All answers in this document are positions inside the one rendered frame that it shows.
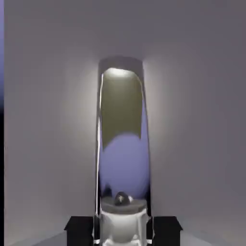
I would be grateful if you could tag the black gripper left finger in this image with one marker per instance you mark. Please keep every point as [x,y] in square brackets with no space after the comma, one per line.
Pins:
[78,230]

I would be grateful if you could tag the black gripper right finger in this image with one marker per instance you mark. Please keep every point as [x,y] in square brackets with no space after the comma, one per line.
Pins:
[167,230]

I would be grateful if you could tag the grey painted cabinet door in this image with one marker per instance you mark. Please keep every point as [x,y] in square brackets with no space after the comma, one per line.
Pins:
[192,115]

